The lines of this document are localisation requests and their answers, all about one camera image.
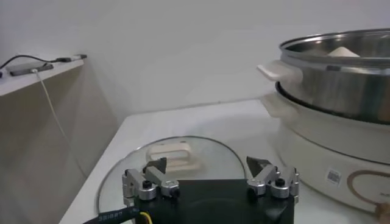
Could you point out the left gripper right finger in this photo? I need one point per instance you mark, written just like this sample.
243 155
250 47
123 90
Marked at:
268 175

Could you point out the perforated steel steamer basket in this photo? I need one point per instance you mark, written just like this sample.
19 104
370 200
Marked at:
335 91

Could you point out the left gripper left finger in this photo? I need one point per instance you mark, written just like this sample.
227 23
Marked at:
166 182

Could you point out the black smartphone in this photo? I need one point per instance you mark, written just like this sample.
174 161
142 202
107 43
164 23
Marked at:
27 68

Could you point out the cream electric pot base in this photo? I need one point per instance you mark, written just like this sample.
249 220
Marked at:
310 143

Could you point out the white side desk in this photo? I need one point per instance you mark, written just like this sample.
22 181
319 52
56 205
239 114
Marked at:
18 83

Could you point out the white steamed baozi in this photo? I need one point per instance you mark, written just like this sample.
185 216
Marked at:
342 53

